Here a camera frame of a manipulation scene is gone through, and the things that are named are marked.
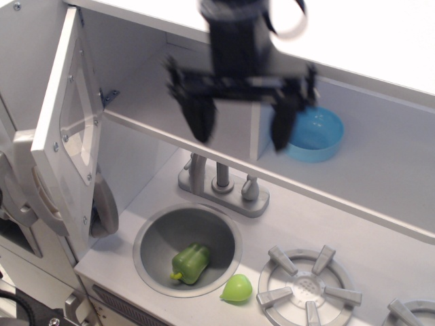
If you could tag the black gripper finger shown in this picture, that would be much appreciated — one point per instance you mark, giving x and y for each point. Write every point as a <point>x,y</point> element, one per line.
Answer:
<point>283,121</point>
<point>200,116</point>

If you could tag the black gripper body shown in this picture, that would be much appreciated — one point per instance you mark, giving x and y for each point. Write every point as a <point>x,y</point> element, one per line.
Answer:
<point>194,83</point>

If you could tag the white toy microwave door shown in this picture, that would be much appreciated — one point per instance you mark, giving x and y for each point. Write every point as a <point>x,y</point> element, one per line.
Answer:
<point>66,143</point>

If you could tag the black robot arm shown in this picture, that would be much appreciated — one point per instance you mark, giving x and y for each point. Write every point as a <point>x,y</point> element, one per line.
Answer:
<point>245,66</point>

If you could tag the blue plastic bowl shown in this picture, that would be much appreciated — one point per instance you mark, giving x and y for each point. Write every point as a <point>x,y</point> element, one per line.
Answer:
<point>316,136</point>

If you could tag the grey toy faucet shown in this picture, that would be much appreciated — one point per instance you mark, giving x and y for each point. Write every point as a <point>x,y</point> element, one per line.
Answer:
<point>243,195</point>

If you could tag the grey round toy sink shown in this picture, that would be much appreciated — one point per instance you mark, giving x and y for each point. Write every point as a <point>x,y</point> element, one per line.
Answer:
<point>170,231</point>

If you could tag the white toy kitchen cabinet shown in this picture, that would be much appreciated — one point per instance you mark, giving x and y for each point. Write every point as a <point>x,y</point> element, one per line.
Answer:
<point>372,202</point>

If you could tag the green toy bell pepper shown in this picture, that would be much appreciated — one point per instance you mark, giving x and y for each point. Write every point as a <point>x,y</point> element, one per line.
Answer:
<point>189,264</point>

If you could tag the grey toy stove burner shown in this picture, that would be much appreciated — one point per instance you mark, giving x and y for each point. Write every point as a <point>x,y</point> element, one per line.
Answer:
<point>306,287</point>

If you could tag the light green toy fruit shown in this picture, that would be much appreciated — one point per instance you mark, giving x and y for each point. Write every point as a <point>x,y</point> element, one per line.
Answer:
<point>237,289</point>

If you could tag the grey toy wall phone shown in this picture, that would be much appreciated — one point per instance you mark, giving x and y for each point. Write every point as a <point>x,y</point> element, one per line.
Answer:
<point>104,213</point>

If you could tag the grey fridge door handle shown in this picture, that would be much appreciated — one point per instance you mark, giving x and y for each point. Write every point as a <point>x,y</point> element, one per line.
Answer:
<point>24,196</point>

